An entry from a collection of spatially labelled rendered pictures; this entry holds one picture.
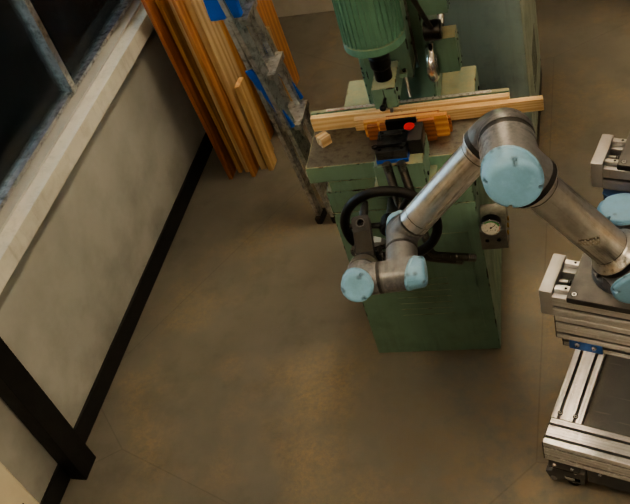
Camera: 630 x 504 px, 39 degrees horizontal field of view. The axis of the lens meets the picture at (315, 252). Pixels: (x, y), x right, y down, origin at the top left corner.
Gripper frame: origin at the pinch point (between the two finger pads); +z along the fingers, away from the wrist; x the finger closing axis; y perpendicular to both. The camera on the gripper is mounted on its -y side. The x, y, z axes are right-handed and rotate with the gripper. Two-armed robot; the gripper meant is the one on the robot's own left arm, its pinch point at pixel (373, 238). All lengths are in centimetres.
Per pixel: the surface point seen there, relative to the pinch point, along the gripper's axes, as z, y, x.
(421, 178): 20.7, -9.2, 13.3
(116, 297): 91, 27, -123
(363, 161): 31.0, -15.6, -3.3
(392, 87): 31.3, -34.6, 9.4
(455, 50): 49, -40, 28
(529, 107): 40, -20, 46
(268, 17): 209, -67, -64
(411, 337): 71, 56, -7
